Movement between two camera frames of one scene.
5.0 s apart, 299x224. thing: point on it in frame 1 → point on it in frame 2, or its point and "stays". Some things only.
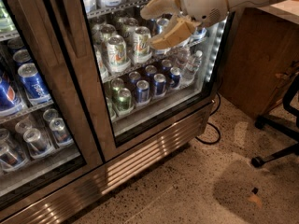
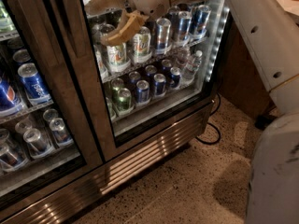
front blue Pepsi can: (34, 86) stays
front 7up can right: (141, 45) stays
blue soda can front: (143, 91) stays
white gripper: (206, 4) → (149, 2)
